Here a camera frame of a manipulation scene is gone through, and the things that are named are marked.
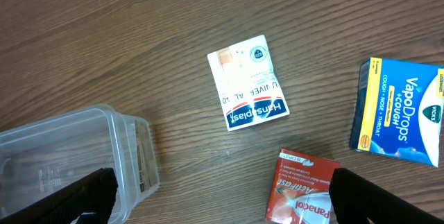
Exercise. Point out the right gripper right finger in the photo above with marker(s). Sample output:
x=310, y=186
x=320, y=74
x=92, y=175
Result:
x=359, y=201

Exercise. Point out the blue VapoDrops box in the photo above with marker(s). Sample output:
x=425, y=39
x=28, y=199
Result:
x=399, y=110

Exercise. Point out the red Panadol box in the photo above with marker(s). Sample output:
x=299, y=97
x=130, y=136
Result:
x=300, y=189

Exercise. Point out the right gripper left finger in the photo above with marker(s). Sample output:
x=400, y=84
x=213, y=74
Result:
x=87, y=200

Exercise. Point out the white Hansaplast plaster box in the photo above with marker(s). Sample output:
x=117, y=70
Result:
x=246, y=83

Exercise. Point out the clear plastic container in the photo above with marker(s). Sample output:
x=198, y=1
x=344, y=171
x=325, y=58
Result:
x=41, y=158

